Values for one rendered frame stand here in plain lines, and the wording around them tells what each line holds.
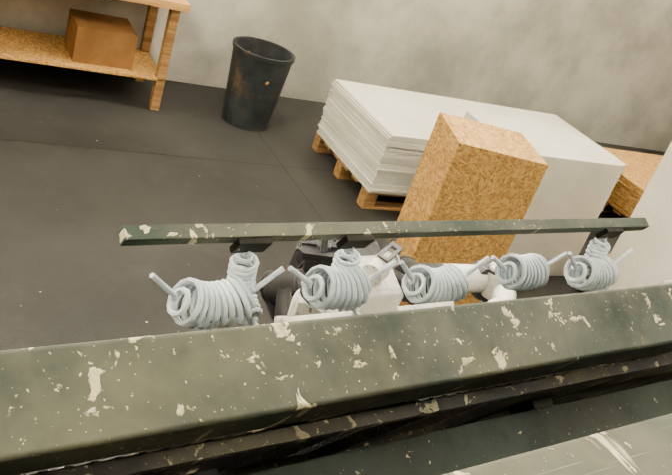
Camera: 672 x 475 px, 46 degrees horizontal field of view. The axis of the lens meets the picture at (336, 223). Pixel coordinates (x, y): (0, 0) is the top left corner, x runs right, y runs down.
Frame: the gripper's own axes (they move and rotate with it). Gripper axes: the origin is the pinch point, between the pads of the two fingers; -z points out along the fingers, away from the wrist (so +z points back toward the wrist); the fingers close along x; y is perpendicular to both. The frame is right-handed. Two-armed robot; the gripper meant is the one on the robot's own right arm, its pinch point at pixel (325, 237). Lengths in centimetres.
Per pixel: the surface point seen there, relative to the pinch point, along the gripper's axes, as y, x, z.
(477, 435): 61, 28, -15
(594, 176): -322, 181, 186
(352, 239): 53, 4, -46
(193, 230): 64, -17, -53
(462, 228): 41, 21, -40
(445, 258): -183, 66, 159
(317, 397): 83, 1, -47
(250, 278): 62, -9, -44
